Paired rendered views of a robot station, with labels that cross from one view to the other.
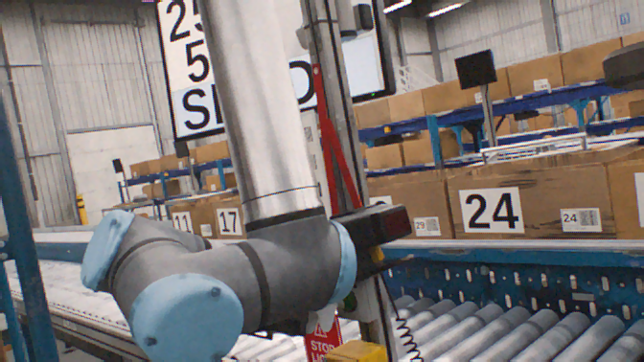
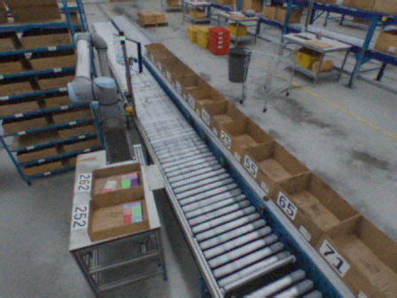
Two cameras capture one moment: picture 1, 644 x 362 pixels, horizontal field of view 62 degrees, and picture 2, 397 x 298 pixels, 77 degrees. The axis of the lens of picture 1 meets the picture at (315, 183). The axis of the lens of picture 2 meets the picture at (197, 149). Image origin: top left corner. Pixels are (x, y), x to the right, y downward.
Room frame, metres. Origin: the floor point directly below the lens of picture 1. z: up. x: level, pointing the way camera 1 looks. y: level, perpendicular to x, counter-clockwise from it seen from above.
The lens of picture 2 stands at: (-1.35, -1.50, 2.20)
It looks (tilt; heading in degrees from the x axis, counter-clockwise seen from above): 37 degrees down; 18
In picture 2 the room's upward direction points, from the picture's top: straight up
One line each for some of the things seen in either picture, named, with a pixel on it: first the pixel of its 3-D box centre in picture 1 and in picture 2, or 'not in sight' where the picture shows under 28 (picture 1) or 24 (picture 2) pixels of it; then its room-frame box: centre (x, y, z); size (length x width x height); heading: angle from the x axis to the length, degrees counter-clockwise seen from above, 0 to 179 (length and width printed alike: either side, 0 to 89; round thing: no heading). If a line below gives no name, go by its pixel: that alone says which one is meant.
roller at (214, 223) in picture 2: not in sight; (223, 219); (-0.22, -1.34, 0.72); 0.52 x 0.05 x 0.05; 131
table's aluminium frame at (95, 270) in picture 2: not in sight; (120, 215); (-0.19, -0.41, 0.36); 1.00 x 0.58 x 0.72; 36
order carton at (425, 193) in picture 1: (421, 203); (181, 76); (1.65, -0.31, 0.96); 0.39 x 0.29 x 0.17; 41
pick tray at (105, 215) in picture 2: not in sight; (119, 214); (-0.45, -0.65, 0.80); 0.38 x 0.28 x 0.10; 124
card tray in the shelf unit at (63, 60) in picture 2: not in sight; (55, 58); (0.68, 0.68, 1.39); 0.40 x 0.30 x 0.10; 130
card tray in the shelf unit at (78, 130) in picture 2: not in sight; (77, 125); (0.69, 0.68, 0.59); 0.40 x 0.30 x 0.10; 129
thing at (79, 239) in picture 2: not in sight; (112, 186); (-0.19, -0.41, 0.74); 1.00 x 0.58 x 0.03; 36
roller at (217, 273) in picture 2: not in sight; (249, 259); (-0.46, -1.55, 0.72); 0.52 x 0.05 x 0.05; 131
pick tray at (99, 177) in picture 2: not in sight; (118, 182); (-0.18, -0.47, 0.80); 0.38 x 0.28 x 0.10; 123
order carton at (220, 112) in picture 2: not in sight; (222, 118); (0.76, -1.09, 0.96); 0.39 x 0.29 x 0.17; 41
